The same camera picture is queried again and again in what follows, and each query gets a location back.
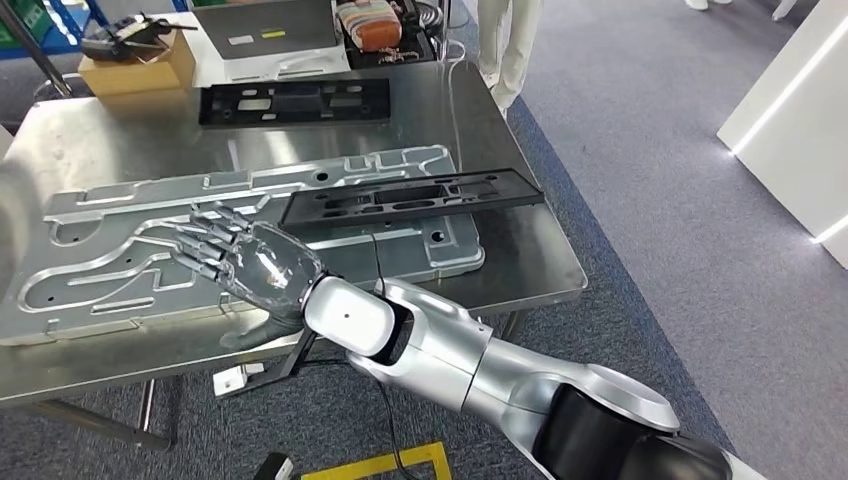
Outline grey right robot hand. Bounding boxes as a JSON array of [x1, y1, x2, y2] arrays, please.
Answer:
[[173, 201, 327, 327]]

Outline black plastic slotted part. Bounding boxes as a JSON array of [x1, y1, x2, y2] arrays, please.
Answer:
[[278, 168, 546, 232], [198, 78, 392, 129]]

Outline steel workbench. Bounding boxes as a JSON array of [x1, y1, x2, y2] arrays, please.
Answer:
[[0, 58, 590, 455]]

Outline grooved aluminium plate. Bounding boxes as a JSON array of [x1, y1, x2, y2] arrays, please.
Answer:
[[0, 144, 487, 348]]

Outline white plastic panel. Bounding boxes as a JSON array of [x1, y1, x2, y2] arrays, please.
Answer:
[[185, 29, 352, 87]]

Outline yellow floor tape square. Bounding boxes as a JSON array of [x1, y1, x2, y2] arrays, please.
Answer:
[[299, 441, 454, 480]]

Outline cardboard box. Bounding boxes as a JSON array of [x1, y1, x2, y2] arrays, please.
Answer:
[[78, 29, 198, 101]]

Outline grey laptop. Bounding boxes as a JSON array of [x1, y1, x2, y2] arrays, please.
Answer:
[[192, 0, 339, 62]]

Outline striped fabric pouch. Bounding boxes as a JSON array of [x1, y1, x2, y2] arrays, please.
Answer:
[[335, 0, 404, 53]]

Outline black tray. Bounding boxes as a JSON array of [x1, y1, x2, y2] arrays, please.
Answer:
[[334, 0, 442, 71]]

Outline black remote controller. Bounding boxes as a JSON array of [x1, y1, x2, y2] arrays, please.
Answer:
[[80, 13, 199, 64]]

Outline chrome stand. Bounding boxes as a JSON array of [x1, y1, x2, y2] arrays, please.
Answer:
[[437, 0, 468, 66]]

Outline person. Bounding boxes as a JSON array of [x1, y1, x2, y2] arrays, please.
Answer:
[[463, 0, 546, 122]]

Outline blue metal cart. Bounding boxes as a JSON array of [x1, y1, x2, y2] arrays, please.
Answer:
[[0, 0, 111, 62]]

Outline green box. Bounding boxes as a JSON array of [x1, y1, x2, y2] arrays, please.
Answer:
[[0, 0, 51, 48]]

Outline white cabinet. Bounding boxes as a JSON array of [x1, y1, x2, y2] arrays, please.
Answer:
[[717, 0, 848, 272]]

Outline thin black wire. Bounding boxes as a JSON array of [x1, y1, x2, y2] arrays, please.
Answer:
[[369, 231, 389, 296]]

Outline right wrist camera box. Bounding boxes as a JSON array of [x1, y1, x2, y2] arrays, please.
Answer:
[[211, 327, 319, 400]]

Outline black camera cable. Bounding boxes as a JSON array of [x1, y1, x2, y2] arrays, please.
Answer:
[[291, 357, 425, 480]]

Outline metal chain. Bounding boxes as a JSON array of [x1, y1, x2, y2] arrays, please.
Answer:
[[377, 46, 420, 66]]

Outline coiled cable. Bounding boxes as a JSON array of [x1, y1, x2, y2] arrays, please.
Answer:
[[413, 0, 455, 31]]

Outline black stanchion post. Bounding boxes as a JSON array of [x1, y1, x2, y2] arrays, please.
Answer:
[[0, 0, 94, 101]]

